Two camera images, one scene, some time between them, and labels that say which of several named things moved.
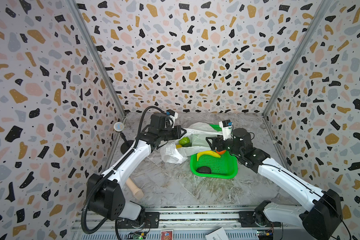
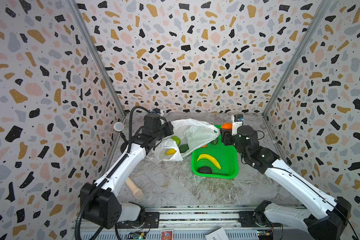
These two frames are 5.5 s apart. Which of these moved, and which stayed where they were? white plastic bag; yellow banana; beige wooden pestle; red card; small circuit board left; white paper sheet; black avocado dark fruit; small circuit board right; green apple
Moved: yellow banana; green apple; white plastic bag
Stayed: red card; small circuit board right; black avocado dark fruit; white paper sheet; small circuit board left; beige wooden pestle
